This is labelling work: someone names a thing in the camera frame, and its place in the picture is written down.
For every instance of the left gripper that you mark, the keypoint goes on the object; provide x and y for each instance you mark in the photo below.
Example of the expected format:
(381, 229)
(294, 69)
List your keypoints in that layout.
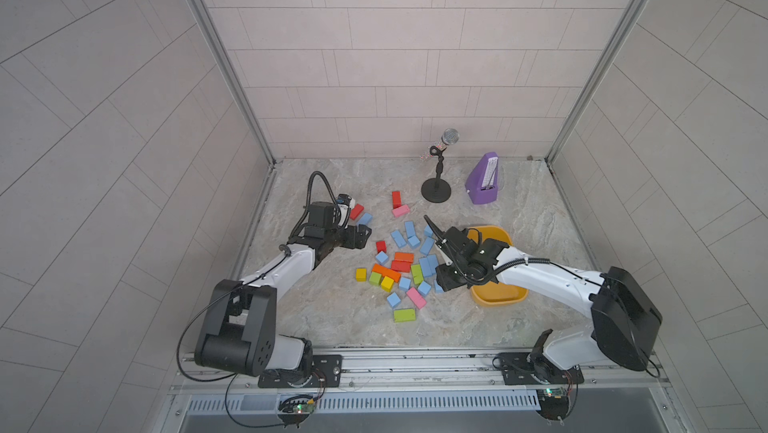
(359, 240)

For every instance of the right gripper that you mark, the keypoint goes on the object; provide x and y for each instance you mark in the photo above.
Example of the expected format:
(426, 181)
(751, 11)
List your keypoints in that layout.
(443, 280)

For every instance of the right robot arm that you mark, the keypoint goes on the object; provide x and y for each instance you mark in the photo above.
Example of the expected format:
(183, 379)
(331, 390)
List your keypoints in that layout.
(622, 323)

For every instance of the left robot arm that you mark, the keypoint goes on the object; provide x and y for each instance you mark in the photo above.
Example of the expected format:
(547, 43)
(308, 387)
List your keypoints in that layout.
(238, 332)

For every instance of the yellow plastic tray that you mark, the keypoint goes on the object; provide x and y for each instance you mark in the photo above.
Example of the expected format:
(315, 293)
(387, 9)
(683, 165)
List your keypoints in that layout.
(495, 294)

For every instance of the blue long block pair right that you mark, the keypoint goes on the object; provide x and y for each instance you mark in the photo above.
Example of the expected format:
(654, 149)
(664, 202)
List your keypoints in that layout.
(432, 262)

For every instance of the blue long block pair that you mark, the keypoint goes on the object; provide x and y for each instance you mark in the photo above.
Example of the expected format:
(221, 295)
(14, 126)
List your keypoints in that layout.
(432, 262)
(426, 267)

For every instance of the red block far left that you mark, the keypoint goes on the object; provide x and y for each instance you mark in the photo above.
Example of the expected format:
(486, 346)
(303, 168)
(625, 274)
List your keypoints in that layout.
(356, 211)

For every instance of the blue long block pair left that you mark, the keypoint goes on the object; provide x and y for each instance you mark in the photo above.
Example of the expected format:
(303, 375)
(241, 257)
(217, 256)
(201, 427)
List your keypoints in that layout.
(426, 267)

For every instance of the blue long block diagonal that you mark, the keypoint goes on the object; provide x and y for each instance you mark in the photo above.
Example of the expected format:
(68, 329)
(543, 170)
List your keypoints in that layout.
(427, 246)

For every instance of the blue block far left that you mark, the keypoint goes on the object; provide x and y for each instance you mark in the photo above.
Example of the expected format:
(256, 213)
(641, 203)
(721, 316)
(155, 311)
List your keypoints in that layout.
(365, 219)

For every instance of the blue cube beside pink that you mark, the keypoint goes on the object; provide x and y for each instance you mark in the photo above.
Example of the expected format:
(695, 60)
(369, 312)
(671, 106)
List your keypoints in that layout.
(424, 288)

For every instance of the green long block centre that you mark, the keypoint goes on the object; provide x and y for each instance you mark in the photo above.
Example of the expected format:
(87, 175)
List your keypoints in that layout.
(417, 274)

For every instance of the green long block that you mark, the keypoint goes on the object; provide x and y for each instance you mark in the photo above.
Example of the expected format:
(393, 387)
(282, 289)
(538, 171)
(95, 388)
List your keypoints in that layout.
(404, 315)
(417, 274)

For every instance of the yellow cube far left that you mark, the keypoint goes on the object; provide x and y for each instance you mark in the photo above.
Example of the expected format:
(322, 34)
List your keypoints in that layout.
(361, 274)

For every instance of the yellow cube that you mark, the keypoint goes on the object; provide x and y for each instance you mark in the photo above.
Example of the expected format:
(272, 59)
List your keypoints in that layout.
(361, 274)
(387, 284)

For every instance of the pink long block front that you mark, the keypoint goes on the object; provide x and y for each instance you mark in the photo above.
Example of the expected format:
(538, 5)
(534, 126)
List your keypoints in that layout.
(415, 296)

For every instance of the orange short block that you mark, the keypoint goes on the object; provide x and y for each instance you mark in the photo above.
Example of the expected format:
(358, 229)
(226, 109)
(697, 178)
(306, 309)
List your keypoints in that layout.
(404, 257)

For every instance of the red long block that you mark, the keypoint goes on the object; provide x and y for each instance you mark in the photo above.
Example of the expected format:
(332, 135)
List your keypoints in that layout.
(401, 266)

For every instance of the green cube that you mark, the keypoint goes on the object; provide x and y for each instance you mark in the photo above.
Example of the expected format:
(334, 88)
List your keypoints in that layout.
(375, 278)

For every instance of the orange long block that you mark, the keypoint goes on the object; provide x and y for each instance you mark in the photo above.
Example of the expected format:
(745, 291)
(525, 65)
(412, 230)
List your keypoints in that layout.
(384, 271)

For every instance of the blue long block upright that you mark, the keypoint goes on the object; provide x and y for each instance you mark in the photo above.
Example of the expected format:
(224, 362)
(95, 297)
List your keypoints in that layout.
(399, 239)

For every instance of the purple metronome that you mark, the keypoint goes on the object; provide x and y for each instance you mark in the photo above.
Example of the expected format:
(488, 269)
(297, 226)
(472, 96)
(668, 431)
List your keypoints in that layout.
(482, 183)

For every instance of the black microphone stand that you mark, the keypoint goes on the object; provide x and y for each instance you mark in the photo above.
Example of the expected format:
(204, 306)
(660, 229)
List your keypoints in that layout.
(436, 189)

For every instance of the pink block near back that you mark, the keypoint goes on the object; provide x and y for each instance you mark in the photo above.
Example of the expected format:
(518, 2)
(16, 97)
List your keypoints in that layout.
(401, 211)

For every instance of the yellow cube front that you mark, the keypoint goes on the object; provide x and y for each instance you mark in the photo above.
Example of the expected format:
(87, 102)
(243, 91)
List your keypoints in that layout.
(387, 284)

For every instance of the red block near back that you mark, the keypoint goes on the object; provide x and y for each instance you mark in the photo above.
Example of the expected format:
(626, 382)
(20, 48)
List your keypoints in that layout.
(396, 199)

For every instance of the green long block front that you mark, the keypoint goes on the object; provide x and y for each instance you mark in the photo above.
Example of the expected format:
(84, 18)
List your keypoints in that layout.
(404, 315)

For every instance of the right circuit board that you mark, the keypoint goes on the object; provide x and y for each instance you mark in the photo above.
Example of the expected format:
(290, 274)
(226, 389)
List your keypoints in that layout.
(555, 404)

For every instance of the circuit board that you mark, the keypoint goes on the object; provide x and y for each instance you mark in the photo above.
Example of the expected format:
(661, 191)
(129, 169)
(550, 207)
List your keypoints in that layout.
(303, 404)
(555, 404)

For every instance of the left circuit board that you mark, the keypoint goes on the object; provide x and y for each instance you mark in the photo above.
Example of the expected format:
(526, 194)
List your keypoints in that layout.
(303, 404)

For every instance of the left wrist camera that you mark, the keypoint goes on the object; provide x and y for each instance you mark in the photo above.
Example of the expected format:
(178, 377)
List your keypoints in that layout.
(345, 204)

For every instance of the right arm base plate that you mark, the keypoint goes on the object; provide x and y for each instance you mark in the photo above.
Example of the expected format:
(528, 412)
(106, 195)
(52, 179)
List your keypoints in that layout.
(537, 370)

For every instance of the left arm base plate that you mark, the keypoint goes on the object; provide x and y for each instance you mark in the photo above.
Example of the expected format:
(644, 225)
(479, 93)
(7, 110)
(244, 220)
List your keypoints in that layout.
(321, 371)

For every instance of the aluminium mounting rail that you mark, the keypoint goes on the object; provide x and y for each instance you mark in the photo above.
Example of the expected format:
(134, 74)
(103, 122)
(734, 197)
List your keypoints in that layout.
(368, 369)

